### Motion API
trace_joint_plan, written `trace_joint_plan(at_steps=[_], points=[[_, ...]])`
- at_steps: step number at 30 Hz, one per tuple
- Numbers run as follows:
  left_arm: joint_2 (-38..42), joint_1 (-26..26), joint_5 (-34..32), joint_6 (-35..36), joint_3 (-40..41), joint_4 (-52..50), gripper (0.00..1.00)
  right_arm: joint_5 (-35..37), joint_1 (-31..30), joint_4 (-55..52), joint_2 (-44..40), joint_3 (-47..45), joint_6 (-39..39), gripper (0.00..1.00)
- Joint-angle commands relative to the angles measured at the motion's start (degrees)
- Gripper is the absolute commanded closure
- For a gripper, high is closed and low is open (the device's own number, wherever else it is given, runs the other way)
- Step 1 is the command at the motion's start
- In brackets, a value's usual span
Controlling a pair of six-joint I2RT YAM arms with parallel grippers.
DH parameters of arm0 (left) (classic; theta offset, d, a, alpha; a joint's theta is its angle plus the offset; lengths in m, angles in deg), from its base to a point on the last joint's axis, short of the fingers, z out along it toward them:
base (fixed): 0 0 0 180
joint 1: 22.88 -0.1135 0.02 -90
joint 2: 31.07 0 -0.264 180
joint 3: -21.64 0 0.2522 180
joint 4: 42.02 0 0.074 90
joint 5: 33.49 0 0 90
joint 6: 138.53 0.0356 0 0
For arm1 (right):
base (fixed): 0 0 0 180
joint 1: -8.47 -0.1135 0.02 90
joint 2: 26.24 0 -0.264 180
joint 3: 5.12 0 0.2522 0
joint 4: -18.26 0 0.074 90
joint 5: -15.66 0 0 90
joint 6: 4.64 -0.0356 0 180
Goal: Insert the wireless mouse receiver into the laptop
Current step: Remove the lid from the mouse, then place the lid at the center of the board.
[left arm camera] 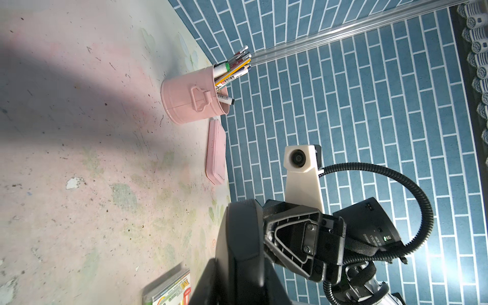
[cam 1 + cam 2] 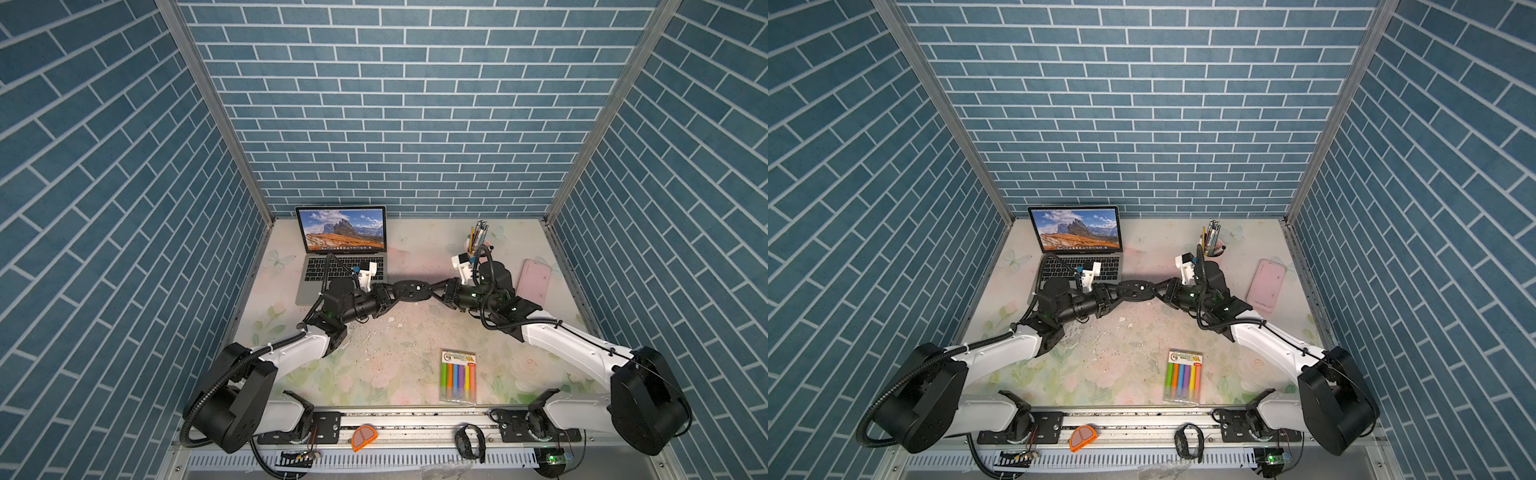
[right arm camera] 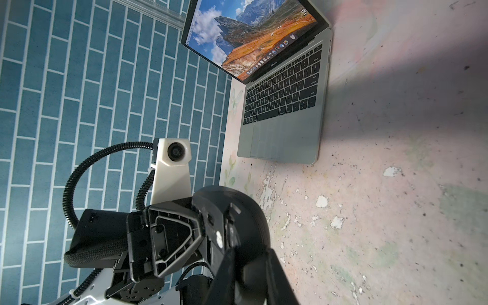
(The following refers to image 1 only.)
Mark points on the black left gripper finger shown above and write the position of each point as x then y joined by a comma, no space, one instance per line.
240,273

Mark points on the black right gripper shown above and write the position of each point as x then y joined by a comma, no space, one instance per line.
314,245

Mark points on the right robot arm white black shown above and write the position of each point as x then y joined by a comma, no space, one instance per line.
422,235

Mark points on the pack of coloured markers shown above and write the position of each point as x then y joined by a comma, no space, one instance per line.
172,288

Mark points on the pink pen holder cup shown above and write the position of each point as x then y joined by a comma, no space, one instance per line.
192,97

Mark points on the pens in cup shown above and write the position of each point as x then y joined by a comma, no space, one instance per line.
228,71

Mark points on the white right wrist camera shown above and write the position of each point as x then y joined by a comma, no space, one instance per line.
304,165

